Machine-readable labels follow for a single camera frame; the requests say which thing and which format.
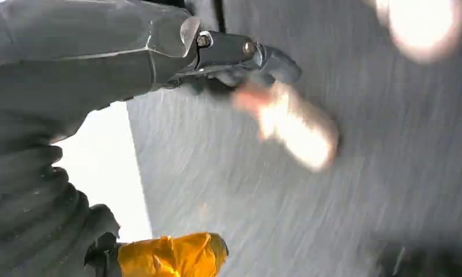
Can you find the ribbed grey left robot arm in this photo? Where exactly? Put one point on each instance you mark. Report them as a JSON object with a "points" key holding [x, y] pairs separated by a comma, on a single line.
{"points": [[24, 214]]}

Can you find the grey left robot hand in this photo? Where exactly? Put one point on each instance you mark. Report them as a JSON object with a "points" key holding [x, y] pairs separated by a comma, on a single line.
{"points": [[81, 57]]}

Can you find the ceiling light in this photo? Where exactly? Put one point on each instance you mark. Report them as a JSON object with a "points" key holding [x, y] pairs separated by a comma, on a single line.
{"points": [[295, 130], [425, 26]]}

